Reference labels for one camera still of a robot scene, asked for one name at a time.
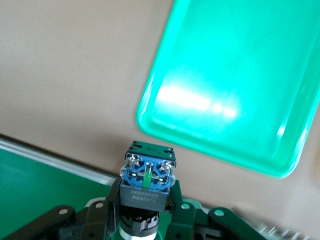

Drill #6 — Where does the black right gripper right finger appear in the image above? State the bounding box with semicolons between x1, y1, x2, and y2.
166;179;266;240

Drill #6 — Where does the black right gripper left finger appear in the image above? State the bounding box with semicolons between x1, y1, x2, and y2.
0;178;121;240

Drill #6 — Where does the green mushroom push button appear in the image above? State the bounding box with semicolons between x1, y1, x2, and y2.
116;140;178;240

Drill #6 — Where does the green conveyor belt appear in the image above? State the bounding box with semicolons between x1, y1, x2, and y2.
0;133;320;240

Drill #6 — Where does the green plastic tray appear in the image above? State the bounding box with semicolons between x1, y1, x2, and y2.
135;0;320;179

